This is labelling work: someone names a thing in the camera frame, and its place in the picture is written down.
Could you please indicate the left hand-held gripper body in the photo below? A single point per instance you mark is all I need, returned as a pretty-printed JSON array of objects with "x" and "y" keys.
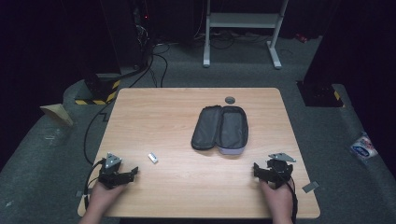
[{"x": 111, "y": 174}]

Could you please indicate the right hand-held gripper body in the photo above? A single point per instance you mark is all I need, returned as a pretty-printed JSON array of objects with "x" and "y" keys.
[{"x": 278, "y": 169}]

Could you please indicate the person's left hand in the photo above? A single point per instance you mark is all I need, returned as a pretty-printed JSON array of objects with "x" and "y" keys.
[{"x": 102, "y": 197}]

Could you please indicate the person's right hand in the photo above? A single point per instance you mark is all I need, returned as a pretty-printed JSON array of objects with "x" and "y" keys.
[{"x": 278, "y": 202}]

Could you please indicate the small white eraser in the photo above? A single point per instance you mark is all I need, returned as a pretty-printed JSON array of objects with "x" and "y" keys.
[{"x": 152, "y": 157}]

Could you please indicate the grey tape strip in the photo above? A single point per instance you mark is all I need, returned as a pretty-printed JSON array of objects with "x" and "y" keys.
[{"x": 310, "y": 187}]

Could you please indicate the open grey pencil case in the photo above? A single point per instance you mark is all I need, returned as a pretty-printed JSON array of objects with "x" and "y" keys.
[{"x": 221, "y": 129}]

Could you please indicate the beige cardboard wedge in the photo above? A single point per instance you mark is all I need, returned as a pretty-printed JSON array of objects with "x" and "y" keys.
[{"x": 57, "y": 112}]

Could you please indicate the black base with yellow stripes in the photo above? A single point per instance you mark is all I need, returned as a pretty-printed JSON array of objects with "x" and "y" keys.
[{"x": 99, "y": 90}]

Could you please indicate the black stand base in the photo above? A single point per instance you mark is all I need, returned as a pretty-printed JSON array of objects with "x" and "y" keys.
[{"x": 320, "y": 95}]

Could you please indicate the white and blue tissue packet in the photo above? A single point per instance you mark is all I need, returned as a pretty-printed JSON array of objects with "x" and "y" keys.
[{"x": 363, "y": 146}]

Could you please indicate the white metal stand frame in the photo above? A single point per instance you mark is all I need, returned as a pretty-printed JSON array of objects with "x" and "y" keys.
[{"x": 243, "y": 21}]

